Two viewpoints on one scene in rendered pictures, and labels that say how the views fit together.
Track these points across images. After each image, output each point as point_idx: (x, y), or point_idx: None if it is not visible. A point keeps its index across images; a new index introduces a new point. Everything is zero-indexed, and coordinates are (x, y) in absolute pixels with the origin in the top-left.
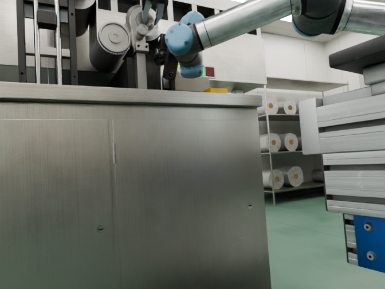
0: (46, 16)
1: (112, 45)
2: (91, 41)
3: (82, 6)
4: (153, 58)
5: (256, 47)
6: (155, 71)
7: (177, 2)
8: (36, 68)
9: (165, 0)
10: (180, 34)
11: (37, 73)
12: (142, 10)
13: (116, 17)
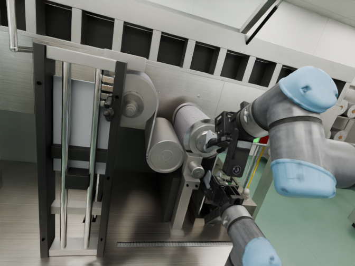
0: (75, 182)
1: (160, 165)
2: (147, 129)
3: (136, 121)
4: (202, 189)
5: (328, 117)
6: (203, 176)
7: (261, 59)
8: (61, 229)
9: (237, 177)
10: None
11: (62, 234)
12: (206, 148)
13: (186, 76)
